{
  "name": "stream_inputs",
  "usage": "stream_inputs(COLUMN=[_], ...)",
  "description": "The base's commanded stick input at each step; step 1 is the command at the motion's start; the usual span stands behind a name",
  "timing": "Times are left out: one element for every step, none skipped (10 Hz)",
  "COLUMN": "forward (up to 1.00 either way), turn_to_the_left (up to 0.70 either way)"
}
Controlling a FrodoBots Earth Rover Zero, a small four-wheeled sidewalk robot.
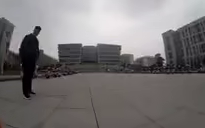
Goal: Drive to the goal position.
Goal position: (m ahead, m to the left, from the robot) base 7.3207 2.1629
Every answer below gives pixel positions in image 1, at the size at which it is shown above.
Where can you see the grey three-block building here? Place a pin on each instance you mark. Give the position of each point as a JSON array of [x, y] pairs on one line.
[[90, 54]]

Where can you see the long row of parked bicycles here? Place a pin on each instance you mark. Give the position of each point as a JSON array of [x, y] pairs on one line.
[[170, 69]]

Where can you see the dark tree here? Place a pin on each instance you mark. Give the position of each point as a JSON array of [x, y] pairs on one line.
[[160, 60]]

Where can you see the grey paved plaza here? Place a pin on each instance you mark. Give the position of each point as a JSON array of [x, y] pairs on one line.
[[123, 100]]

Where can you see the small distant building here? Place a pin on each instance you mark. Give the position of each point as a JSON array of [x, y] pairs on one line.
[[127, 58]]

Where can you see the low distant building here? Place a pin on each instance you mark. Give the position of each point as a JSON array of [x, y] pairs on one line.
[[145, 61]]

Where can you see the raised kerb ledge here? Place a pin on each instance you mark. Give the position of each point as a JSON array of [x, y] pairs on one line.
[[3, 78]]

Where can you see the tall pale windowed building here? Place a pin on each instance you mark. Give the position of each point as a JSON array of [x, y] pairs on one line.
[[193, 43]]

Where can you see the person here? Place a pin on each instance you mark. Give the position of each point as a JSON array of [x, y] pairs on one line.
[[29, 56]]

